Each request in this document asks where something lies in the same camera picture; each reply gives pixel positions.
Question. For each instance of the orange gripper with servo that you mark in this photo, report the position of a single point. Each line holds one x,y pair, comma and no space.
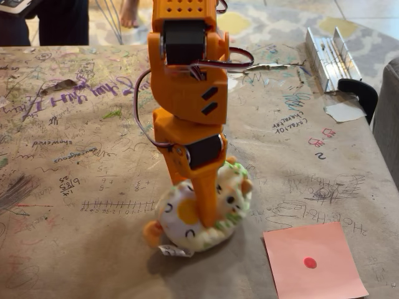
204,152

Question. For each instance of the white and orange plush toy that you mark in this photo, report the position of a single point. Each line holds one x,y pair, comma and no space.
177,230

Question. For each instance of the orange robot arm with base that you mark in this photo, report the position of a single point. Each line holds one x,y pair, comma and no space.
180,93

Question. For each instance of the small red round object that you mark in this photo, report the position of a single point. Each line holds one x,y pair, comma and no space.
310,262

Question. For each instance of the brown scribbled paper table cover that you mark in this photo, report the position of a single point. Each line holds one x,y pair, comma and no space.
93,233

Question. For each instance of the pink sticky note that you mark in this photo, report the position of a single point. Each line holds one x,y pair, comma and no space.
311,243

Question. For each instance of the white tape piece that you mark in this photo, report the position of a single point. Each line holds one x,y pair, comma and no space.
343,112

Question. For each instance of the person's bare foot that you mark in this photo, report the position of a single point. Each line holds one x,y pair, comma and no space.
128,15

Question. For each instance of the person's dark trousers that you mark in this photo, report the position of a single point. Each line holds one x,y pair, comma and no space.
62,25

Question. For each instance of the grey upholstered seat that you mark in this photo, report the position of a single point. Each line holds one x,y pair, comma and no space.
388,124

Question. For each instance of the grey and yellow patterned rug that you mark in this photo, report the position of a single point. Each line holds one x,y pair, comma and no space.
368,40

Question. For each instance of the grey laptop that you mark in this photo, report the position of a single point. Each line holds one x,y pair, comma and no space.
12,4

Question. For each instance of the aluminium rail bracket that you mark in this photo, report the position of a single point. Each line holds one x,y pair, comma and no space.
330,59

